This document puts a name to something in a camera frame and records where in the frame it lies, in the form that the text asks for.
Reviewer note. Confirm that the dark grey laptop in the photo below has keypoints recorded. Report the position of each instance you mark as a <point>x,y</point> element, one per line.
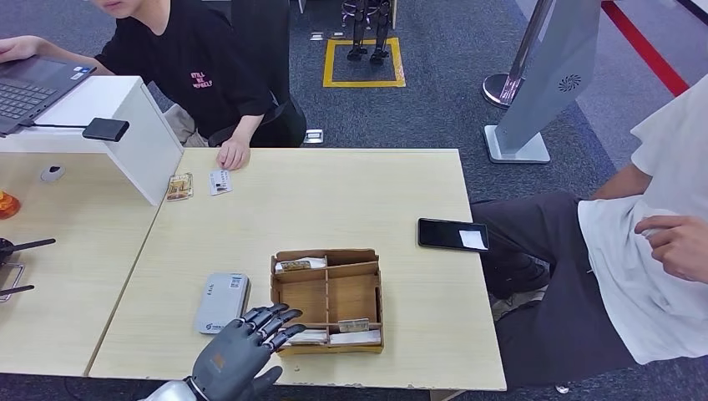
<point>30,88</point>

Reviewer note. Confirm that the grey card reader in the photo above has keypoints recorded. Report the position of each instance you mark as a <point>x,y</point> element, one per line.
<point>220,301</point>

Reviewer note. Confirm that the chrome stanchion pole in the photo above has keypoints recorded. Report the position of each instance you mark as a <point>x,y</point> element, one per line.
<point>499,91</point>

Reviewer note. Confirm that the yellow floor tape square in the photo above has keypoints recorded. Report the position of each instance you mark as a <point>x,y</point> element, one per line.
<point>327,66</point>

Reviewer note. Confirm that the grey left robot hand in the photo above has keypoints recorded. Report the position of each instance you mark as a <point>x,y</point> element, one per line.
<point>232,360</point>

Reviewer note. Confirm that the wooden compartment organizer box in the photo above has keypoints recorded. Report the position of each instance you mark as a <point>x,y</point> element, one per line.
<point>354,299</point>

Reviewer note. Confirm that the small white floor scrap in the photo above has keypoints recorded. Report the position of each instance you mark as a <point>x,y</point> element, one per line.
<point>562,390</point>

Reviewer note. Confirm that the person's left hand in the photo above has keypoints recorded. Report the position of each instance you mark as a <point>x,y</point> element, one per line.
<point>683,249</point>
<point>233,155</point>

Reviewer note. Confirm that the black office chair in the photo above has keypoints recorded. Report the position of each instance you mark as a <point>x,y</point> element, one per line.
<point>279,55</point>

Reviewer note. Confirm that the small silver floor outlet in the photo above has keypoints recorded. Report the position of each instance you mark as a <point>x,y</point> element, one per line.
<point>316,36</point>
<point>338,35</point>

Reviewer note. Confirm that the person's left forearm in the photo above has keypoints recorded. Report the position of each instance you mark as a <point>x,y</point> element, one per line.
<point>249,129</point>

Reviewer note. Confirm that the black smartphone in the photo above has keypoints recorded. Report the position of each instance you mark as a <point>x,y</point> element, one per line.
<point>441,234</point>

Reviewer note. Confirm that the humanoid robot with black legs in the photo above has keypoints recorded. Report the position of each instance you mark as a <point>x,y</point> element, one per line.
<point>381,27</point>

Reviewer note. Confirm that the white ID card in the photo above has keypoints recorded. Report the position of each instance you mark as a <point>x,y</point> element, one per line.
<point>220,182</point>

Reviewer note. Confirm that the white desk riser box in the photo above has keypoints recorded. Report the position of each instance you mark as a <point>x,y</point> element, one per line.
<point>144,146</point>

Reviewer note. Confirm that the person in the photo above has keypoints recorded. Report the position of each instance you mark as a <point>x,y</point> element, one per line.
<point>182,61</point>
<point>625,310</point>

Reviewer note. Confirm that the person's right forearm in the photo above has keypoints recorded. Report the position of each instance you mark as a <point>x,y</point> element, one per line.
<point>622,184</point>
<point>69,58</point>

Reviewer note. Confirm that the grey kiosk stand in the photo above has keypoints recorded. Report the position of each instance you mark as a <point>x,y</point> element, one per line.
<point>545,88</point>

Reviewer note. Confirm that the orange object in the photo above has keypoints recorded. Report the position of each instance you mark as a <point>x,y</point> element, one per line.
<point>8,206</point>

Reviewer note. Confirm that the black rectangular adapter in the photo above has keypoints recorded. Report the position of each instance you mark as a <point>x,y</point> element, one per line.
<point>105,129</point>

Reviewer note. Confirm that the white sleeves with gold card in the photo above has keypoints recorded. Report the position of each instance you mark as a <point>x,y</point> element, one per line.
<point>301,264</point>

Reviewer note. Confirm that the red floor tape line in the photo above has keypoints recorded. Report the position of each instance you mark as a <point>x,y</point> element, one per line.
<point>646,51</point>

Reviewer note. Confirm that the white round puck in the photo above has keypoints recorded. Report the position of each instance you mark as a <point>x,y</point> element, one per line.
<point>52,173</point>

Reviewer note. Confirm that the key card in clear sleeve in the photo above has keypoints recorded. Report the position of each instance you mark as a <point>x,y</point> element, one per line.
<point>180,187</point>

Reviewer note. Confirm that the person's right hand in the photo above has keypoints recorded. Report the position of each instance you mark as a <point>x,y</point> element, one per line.
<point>16,48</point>

